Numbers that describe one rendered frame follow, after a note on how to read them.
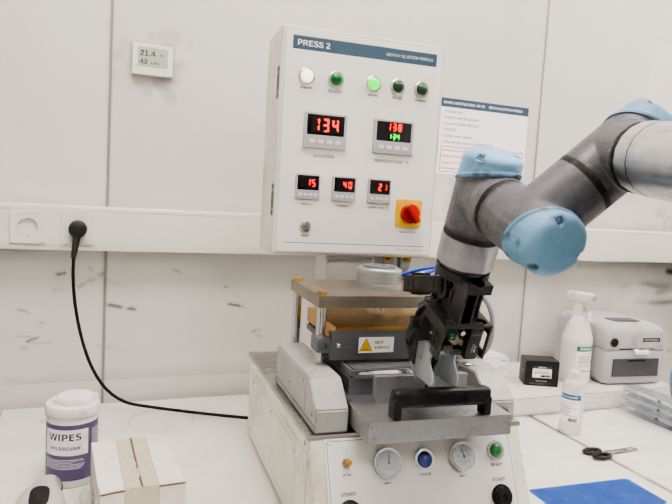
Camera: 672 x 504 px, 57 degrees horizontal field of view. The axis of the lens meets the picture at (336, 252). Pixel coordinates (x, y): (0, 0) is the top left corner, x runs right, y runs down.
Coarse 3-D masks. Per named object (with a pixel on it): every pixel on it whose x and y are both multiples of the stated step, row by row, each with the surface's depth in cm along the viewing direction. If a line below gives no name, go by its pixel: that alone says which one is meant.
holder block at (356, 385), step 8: (328, 360) 102; (336, 368) 98; (344, 376) 94; (352, 376) 93; (360, 376) 94; (368, 376) 94; (344, 384) 94; (352, 384) 93; (360, 384) 93; (368, 384) 93; (352, 392) 93; (360, 392) 93; (368, 392) 93
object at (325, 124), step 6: (312, 120) 114; (318, 120) 115; (324, 120) 115; (330, 120) 115; (336, 120) 116; (312, 126) 114; (318, 126) 115; (324, 126) 115; (330, 126) 116; (336, 126) 116; (318, 132) 115; (324, 132) 115; (330, 132) 116; (336, 132) 116
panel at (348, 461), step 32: (352, 448) 88; (416, 448) 91; (448, 448) 92; (480, 448) 94; (352, 480) 86; (384, 480) 88; (416, 480) 89; (448, 480) 90; (480, 480) 92; (512, 480) 94
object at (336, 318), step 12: (312, 312) 111; (336, 312) 110; (348, 312) 111; (360, 312) 112; (372, 312) 107; (384, 312) 108; (396, 312) 114; (408, 312) 114; (312, 324) 112; (336, 324) 100; (348, 324) 100; (360, 324) 101; (372, 324) 102; (384, 324) 102; (396, 324) 103; (408, 324) 103
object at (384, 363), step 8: (352, 360) 99; (360, 360) 100; (368, 360) 100; (376, 360) 100; (384, 360) 101; (392, 360) 101; (400, 360) 101; (408, 360) 101; (352, 368) 95; (360, 368) 95; (368, 368) 95; (376, 368) 96; (384, 368) 96; (392, 368) 96; (400, 368) 96
